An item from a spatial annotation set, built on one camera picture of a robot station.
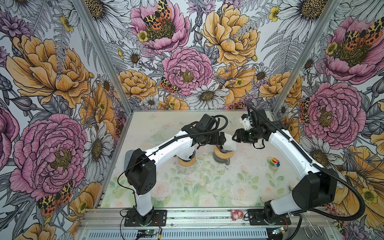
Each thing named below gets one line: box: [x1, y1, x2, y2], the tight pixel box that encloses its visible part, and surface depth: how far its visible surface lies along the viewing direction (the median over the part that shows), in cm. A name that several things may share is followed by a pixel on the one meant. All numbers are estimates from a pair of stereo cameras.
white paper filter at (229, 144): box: [222, 133, 237, 151], surface depth 83 cm
